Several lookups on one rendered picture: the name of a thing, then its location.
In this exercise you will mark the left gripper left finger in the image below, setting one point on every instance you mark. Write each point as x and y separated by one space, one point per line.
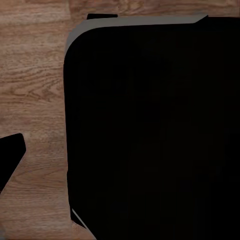
12 149

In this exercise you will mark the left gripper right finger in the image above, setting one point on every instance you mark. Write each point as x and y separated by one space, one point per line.
232 149

